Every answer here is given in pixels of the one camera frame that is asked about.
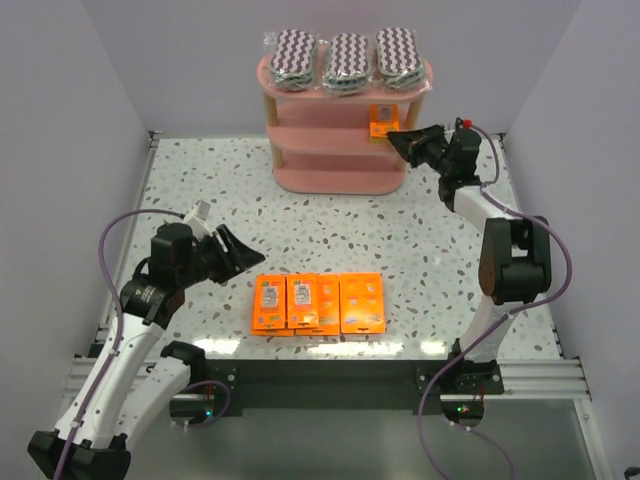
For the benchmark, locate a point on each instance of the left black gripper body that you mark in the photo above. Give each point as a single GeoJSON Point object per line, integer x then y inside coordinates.
{"type": "Point", "coordinates": [220, 254]}

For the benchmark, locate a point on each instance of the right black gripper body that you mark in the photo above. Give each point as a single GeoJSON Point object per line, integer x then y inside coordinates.
{"type": "Point", "coordinates": [426, 147]}

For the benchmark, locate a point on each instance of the orange sponge box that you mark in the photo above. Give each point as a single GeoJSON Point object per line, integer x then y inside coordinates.
{"type": "Point", "coordinates": [302, 301]}
{"type": "Point", "coordinates": [383, 118]}
{"type": "Point", "coordinates": [269, 314]}

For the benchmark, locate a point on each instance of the striped sponge pack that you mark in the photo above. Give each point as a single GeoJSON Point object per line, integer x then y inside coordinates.
{"type": "Point", "coordinates": [348, 65]}
{"type": "Point", "coordinates": [291, 59]}
{"type": "Point", "coordinates": [401, 66]}

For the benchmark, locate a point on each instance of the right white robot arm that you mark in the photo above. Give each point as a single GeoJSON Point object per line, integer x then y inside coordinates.
{"type": "Point", "coordinates": [515, 256]}

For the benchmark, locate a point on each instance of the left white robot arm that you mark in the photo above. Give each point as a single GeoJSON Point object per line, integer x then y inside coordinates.
{"type": "Point", "coordinates": [95, 437]}

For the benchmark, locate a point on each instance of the pink three-tier shelf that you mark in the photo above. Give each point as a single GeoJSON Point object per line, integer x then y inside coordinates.
{"type": "Point", "coordinates": [320, 143]}

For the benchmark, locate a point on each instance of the orange flat pack middle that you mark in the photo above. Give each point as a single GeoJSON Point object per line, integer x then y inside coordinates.
{"type": "Point", "coordinates": [328, 294]}

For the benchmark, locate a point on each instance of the orange flat pack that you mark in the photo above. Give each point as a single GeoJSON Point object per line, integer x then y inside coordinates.
{"type": "Point", "coordinates": [328, 294]}
{"type": "Point", "coordinates": [362, 303]}

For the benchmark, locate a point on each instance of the orange flat pack right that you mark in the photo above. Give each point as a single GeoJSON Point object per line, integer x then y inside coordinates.
{"type": "Point", "coordinates": [362, 303]}

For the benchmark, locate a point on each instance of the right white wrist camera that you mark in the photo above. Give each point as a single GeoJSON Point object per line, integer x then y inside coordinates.
{"type": "Point", "coordinates": [462, 126]}

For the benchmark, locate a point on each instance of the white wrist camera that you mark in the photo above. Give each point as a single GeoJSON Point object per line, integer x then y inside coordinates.
{"type": "Point", "coordinates": [462, 126]}
{"type": "Point", "coordinates": [196, 218]}

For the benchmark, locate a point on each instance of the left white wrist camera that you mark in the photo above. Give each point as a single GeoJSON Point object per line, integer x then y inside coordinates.
{"type": "Point", "coordinates": [196, 218]}

